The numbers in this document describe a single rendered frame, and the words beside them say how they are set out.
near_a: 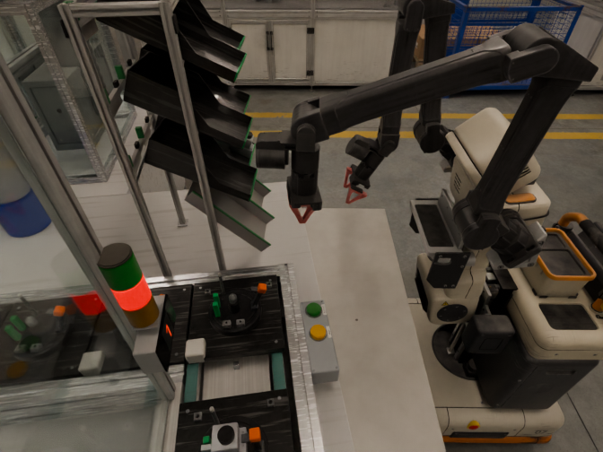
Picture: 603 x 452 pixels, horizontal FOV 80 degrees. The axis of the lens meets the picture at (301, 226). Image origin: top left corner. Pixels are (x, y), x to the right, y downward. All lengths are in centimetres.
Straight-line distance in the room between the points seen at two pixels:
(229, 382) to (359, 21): 424
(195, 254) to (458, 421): 122
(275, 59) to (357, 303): 395
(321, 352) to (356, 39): 416
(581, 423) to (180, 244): 196
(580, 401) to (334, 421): 158
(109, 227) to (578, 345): 165
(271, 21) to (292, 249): 365
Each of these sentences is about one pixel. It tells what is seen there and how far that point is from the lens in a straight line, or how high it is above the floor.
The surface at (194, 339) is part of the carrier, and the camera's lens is 97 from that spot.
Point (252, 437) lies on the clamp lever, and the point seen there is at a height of 108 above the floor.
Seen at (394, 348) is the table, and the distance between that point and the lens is 110.
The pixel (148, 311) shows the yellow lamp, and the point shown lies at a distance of 66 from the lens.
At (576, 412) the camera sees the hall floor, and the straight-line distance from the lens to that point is 232.
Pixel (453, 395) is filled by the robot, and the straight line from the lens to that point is 176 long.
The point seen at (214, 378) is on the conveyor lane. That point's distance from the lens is 99.
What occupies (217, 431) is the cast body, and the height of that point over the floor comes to 109.
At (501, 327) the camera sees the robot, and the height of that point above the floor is 75.
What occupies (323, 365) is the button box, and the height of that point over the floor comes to 96.
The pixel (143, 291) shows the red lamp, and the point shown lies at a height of 134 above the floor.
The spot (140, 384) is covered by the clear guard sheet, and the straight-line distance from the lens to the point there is 77.
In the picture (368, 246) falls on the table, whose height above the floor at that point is 86.
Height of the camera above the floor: 179
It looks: 42 degrees down
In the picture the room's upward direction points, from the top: straight up
